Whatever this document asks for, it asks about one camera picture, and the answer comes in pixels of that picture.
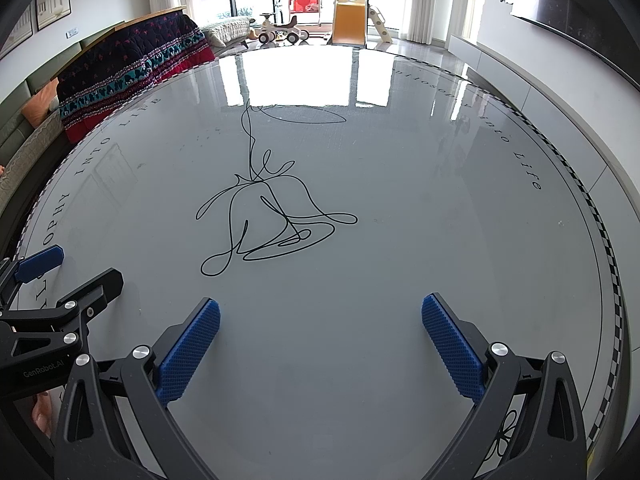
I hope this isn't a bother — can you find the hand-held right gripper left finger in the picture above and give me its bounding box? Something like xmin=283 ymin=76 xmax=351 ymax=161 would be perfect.
xmin=52 ymin=297 xmax=222 ymax=480

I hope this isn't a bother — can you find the black television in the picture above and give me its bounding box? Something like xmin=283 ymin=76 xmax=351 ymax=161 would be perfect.
xmin=515 ymin=0 xmax=640 ymax=86

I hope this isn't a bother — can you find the person's left hand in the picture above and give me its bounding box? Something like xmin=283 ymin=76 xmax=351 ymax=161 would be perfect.
xmin=30 ymin=390 xmax=57 ymax=438

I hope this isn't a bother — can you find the framed wall picture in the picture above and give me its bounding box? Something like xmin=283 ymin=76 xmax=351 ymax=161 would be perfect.
xmin=35 ymin=0 xmax=71 ymax=31
xmin=0 ymin=2 xmax=36 ymax=61

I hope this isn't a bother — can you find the orange cushion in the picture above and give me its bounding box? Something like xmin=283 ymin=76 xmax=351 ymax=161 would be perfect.
xmin=22 ymin=80 xmax=61 ymax=128

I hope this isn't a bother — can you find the white low cabinet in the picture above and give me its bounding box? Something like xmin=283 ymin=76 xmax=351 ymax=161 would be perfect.
xmin=447 ymin=34 xmax=640 ymax=221

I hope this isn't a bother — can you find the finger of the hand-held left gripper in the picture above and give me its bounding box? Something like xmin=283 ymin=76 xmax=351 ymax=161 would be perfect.
xmin=0 ymin=267 xmax=125 ymax=357
xmin=0 ymin=245 xmax=66 ymax=306

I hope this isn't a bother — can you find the green sofa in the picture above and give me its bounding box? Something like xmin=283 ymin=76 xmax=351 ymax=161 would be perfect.
xmin=0 ymin=42 xmax=83 ymax=206

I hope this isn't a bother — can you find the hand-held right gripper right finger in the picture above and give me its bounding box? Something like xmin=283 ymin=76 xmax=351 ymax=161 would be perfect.
xmin=421 ymin=294 xmax=588 ymax=480

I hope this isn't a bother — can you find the orange toy slide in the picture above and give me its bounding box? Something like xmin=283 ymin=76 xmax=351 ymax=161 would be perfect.
xmin=327 ymin=0 xmax=391 ymax=48

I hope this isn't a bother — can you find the white ride-on toy car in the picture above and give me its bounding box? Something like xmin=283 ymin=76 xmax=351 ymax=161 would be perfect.
xmin=256 ymin=11 xmax=281 ymax=44

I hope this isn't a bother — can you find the white floor mattress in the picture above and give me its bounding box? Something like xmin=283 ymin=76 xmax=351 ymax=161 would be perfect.
xmin=205 ymin=16 xmax=256 ymax=48

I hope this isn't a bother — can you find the white ride-on toy plane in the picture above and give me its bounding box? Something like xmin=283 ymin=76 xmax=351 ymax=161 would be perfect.
xmin=274 ymin=15 xmax=311 ymax=43

